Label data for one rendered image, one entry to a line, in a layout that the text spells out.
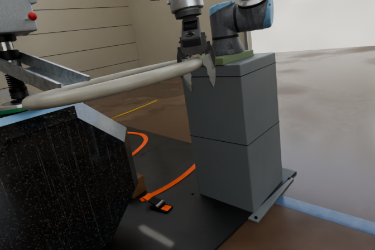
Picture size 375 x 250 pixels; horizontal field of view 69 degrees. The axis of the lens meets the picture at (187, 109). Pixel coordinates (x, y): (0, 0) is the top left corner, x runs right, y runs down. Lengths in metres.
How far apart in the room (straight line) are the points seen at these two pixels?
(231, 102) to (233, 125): 0.12
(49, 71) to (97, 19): 6.63
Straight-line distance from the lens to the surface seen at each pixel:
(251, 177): 1.56
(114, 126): 1.44
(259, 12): 1.47
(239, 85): 1.36
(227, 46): 1.52
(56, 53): 7.16
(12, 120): 1.27
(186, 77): 0.75
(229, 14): 1.52
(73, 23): 7.44
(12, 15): 1.29
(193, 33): 0.67
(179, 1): 0.74
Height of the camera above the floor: 1.03
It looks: 15 degrees down
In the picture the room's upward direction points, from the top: 9 degrees counter-clockwise
